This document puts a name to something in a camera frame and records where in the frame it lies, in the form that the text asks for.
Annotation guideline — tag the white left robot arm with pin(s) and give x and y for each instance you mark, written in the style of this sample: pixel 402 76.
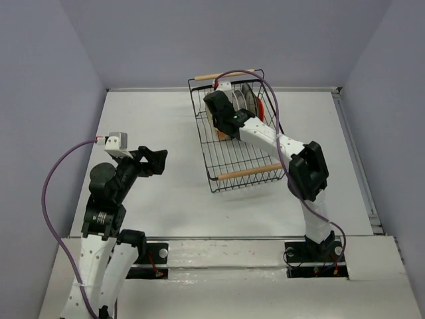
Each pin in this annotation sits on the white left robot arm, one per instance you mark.
pixel 107 252

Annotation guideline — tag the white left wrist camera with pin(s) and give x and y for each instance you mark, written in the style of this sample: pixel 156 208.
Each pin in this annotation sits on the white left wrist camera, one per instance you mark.
pixel 115 144

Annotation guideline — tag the woven tan plate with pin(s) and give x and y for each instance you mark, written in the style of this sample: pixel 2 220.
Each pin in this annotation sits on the woven tan plate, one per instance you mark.
pixel 220 135

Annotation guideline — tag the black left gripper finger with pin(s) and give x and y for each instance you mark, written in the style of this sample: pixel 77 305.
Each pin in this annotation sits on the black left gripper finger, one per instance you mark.
pixel 143 152
pixel 157 161

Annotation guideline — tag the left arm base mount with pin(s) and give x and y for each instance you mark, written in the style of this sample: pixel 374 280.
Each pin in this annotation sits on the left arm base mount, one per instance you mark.
pixel 152 265

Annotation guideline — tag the orange plate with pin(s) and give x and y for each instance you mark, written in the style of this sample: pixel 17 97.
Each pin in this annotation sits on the orange plate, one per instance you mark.
pixel 260 109

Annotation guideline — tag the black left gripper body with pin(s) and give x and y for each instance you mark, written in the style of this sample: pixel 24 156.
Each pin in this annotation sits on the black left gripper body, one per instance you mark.
pixel 129 169

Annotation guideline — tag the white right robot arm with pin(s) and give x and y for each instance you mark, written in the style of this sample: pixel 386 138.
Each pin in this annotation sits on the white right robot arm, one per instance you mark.
pixel 303 164

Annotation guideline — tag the black wire dish rack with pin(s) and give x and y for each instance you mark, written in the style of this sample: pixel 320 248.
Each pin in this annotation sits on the black wire dish rack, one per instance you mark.
pixel 232 164

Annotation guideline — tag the black rimmed silver plate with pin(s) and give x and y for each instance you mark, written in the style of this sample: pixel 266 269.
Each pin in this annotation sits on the black rimmed silver plate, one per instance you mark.
pixel 250 98

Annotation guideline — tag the beige floral plate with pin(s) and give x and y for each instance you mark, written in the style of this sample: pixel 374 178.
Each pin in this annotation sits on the beige floral plate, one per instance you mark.
pixel 209 116

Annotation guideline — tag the white plate teal red rim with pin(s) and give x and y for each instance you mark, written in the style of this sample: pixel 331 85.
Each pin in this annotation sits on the white plate teal red rim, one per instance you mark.
pixel 237 100

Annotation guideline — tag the white plate teal lettered rim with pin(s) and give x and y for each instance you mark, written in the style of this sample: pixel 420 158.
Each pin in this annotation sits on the white plate teal lettered rim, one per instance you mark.
pixel 244 101

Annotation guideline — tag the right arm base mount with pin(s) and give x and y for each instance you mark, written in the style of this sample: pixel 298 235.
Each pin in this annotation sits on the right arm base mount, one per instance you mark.
pixel 300 264

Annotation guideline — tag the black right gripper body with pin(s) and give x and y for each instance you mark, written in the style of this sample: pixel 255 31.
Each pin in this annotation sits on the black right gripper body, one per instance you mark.
pixel 218 123

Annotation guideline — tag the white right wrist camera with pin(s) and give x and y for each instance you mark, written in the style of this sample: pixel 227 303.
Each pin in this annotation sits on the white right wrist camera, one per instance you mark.
pixel 222 85

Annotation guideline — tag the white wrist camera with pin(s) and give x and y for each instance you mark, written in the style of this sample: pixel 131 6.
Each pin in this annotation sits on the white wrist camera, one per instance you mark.
pixel 115 144
pixel 222 85

